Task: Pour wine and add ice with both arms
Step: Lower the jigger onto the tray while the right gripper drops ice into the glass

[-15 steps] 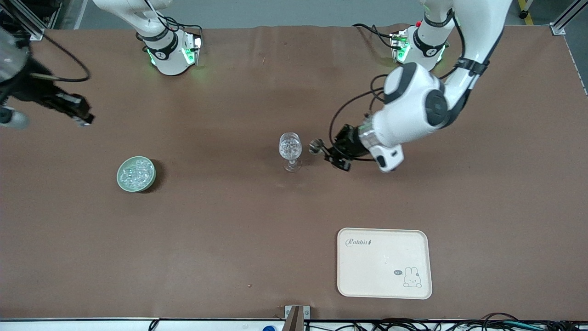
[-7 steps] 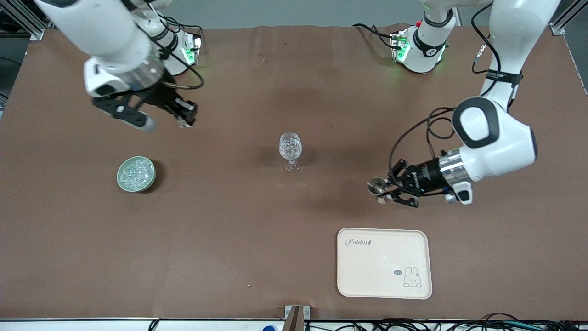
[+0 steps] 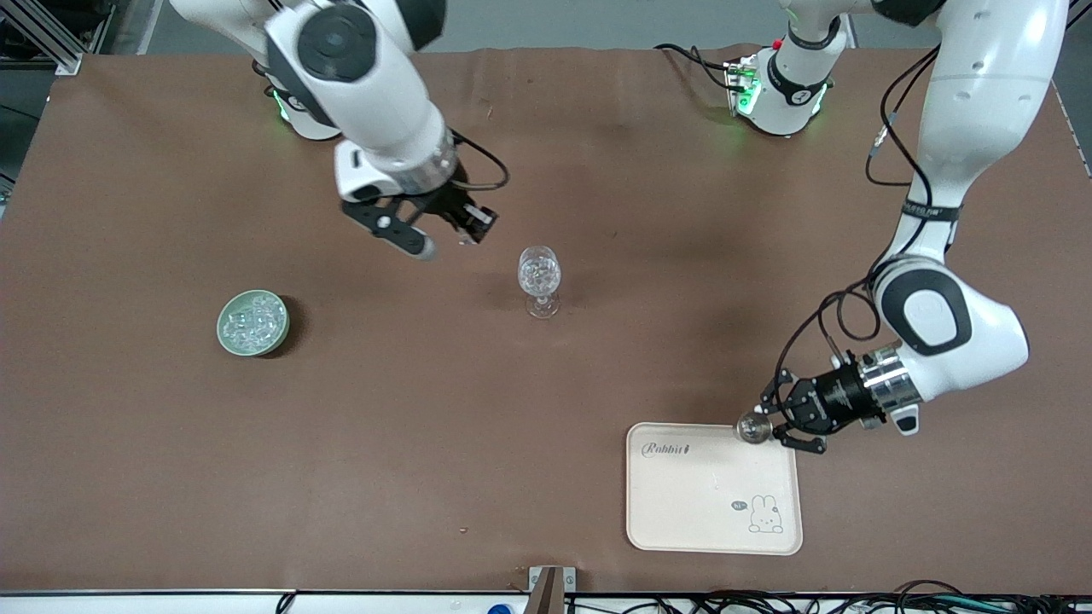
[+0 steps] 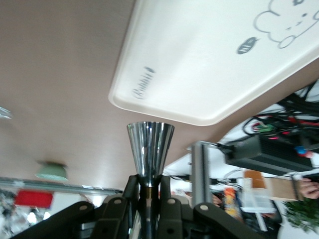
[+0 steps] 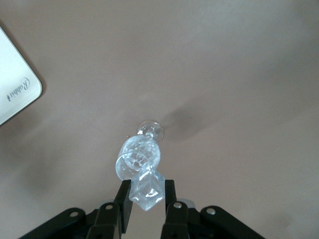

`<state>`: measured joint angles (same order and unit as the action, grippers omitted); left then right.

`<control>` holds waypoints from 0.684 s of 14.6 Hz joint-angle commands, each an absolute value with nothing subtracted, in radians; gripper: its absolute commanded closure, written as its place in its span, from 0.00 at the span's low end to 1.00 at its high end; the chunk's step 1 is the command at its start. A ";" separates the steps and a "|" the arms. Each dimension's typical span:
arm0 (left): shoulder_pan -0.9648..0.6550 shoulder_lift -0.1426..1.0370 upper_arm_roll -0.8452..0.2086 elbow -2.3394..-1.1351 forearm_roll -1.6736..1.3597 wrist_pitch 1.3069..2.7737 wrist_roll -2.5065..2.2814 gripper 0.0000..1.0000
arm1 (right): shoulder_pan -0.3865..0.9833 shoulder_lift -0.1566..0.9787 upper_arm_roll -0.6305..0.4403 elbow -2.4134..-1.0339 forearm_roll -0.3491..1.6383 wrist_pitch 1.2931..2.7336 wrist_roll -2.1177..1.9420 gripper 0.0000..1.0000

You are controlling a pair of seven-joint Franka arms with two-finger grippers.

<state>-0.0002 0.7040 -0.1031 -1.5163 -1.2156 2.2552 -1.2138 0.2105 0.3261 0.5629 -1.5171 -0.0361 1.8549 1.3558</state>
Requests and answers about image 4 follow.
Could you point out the orange printed can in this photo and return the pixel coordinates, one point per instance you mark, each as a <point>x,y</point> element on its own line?
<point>230,201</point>

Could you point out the aluminium rail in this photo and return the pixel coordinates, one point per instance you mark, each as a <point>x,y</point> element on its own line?
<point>49,185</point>

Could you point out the green plant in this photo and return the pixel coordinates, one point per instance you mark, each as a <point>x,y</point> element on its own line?
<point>302,214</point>

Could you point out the black power supply box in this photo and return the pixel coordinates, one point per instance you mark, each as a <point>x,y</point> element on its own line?
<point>269,154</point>

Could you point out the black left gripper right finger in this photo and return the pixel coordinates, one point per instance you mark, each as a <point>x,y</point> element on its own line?
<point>179,216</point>

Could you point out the aluminium profile post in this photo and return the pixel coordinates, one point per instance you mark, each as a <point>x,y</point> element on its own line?
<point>199,169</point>

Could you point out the red box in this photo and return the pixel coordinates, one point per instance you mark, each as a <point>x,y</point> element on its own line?
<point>33,199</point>

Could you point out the cream rabbit print tray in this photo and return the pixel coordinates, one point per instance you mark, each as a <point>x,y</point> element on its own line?
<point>199,62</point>

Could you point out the cardboard box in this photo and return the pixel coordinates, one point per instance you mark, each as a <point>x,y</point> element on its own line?
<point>271,184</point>

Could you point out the brown table cover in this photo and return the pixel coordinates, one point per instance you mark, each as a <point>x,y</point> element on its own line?
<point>62,74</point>

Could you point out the green bowl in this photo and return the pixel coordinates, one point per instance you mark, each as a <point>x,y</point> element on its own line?
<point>52,171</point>

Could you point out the steel jigger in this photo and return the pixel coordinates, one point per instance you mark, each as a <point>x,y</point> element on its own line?
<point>149,149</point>

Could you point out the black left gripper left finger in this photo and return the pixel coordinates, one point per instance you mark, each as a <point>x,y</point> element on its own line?
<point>112,214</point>

